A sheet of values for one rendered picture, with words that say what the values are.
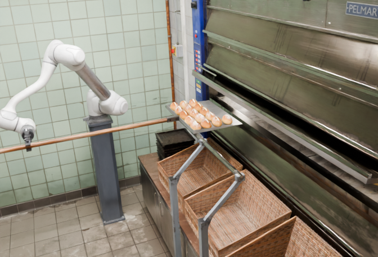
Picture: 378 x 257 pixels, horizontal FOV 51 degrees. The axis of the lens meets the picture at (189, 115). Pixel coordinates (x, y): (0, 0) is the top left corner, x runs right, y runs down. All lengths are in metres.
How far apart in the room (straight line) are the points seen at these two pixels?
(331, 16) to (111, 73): 2.43
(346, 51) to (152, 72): 2.44
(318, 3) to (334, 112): 0.51
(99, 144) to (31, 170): 0.91
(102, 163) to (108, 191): 0.29
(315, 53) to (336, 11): 0.22
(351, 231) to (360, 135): 0.50
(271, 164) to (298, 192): 0.30
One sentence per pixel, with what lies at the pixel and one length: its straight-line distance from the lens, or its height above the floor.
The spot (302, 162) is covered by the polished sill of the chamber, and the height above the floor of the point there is 1.18.
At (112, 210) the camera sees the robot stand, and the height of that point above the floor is 0.14.
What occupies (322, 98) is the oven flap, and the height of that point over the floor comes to 1.57.
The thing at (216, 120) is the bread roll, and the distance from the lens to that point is 2.63.
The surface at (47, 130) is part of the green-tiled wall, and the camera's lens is 3.94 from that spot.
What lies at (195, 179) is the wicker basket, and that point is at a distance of 3.19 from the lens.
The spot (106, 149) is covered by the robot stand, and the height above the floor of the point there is 0.75.
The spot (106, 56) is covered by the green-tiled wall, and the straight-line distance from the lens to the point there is 3.80.
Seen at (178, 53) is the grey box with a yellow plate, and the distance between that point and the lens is 3.61.
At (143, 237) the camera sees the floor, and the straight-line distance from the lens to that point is 3.60.
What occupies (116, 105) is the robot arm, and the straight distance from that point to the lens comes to 3.14.
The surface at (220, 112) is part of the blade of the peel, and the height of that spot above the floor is 1.18.
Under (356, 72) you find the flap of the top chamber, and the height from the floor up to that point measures 1.76.
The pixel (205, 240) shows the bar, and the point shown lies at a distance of 2.19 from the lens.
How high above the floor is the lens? 2.22
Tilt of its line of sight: 21 degrees down
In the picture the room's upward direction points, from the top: 3 degrees counter-clockwise
